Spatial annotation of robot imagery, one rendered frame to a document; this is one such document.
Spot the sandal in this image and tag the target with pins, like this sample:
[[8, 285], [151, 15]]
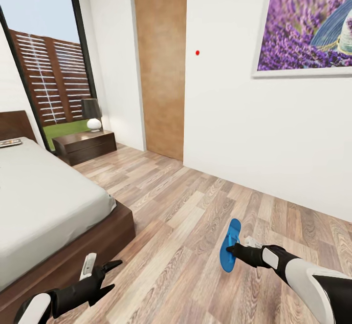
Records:
[[227, 258]]

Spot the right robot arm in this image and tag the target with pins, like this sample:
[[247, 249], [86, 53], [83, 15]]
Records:
[[327, 293]]

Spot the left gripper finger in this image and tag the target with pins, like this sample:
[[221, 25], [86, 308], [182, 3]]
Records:
[[107, 266], [104, 291]]

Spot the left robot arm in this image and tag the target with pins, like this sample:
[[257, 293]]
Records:
[[39, 308]]

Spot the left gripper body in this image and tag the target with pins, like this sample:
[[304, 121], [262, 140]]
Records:
[[88, 288]]

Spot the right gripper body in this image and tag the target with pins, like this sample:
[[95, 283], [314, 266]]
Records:
[[244, 253]]

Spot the table lamp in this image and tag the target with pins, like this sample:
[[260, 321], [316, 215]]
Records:
[[90, 109]]

